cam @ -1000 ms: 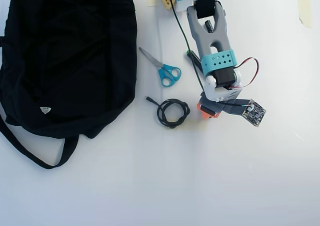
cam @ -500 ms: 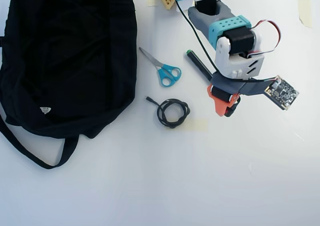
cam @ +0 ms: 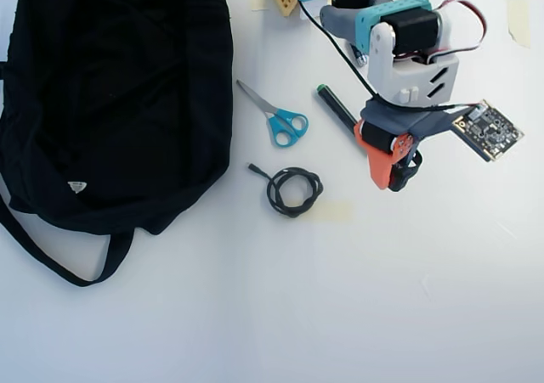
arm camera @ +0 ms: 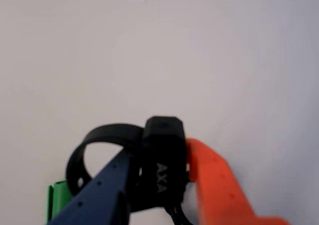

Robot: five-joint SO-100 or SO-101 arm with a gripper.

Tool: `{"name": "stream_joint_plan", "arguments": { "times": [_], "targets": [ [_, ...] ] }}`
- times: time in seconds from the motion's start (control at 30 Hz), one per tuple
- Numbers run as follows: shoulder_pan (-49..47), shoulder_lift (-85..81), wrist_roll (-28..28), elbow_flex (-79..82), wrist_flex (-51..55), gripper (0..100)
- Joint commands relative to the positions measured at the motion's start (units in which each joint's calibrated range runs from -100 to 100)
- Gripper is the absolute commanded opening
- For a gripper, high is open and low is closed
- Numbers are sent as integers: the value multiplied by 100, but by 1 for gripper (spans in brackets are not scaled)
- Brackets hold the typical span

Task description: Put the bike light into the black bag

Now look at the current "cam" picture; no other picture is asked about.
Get red white black servo wire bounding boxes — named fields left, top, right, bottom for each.
left=427, top=0, right=488, bottom=64

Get black fabric bag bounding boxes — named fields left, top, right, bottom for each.
left=0, top=0, right=235, bottom=289

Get blue-handled scissors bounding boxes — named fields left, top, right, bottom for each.
left=235, top=79, right=310, bottom=149

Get coiled black usb cable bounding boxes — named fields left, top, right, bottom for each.
left=247, top=163, right=326, bottom=219

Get black marker green cap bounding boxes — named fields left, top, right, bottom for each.
left=314, top=84, right=360, bottom=136

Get grey gripper black servo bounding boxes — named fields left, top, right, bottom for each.
left=354, top=99, right=471, bottom=190

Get bare camera circuit board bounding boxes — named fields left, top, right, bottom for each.
left=450, top=99, right=525, bottom=163

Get thin black camera cable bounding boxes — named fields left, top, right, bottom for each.
left=296, top=0, right=471, bottom=113

